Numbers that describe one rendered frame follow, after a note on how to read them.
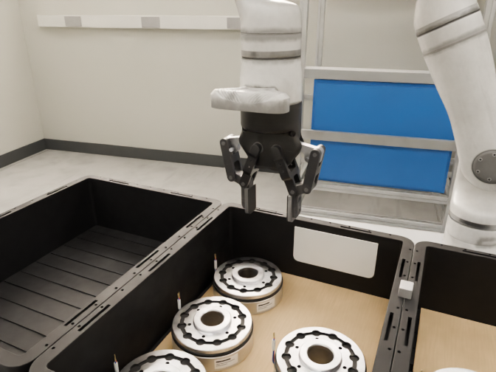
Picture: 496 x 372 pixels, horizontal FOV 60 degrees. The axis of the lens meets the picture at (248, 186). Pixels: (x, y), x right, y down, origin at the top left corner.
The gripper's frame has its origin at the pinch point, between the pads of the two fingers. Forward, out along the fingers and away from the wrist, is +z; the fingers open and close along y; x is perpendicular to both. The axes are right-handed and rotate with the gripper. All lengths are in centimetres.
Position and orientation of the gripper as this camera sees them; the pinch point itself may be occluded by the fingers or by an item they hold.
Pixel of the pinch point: (270, 205)
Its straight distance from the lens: 57.5
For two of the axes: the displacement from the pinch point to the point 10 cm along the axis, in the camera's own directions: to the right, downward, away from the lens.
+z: 0.2, 9.2, 3.8
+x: -4.4, 3.5, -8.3
